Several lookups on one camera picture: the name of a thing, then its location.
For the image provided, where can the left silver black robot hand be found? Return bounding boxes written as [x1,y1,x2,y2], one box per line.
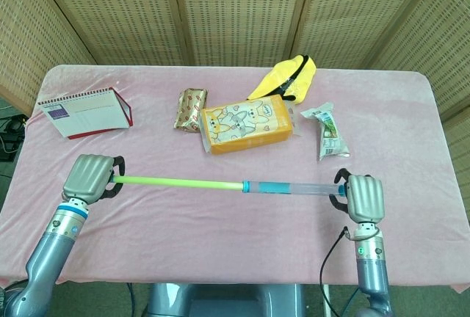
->
[61,154,126,206]

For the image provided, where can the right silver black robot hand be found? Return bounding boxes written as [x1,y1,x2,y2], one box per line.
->
[329,168,386,225]

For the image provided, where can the clear tube with blue liquid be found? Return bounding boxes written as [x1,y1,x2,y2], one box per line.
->
[242,180,348,197]

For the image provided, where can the green and blue plastic rod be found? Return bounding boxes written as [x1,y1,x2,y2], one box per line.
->
[111,174,291,195]

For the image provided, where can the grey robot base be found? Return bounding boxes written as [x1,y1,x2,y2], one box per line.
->
[146,283,306,317]

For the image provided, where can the red white desk calendar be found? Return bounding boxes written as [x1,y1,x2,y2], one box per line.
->
[37,87,134,141]

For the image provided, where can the white green snack packet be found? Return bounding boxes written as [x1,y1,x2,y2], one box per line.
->
[300,102,351,161]

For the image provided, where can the gold red snack packet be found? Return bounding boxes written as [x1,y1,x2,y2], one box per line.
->
[173,88,209,134]

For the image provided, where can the orange bunny tissue pack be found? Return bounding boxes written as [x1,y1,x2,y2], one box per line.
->
[198,95,303,156]

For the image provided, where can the pink tablecloth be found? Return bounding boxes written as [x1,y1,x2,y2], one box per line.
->
[0,64,470,294]

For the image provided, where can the bamboo folding screen panel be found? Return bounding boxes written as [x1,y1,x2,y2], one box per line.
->
[170,0,315,68]
[31,0,192,67]
[0,0,97,117]
[366,0,470,186]
[289,0,440,70]

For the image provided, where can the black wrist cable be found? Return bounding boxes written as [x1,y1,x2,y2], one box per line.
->
[319,225,350,317]

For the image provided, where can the black floor cables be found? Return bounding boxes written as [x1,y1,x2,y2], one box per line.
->
[0,113,29,162]

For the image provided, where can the green cable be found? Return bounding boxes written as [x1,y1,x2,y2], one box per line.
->
[344,285,364,307]

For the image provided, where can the blue cable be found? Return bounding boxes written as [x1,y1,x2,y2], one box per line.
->
[126,283,139,317]

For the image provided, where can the yellow pouch black strap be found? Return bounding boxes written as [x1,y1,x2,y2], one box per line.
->
[247,54,317,106]

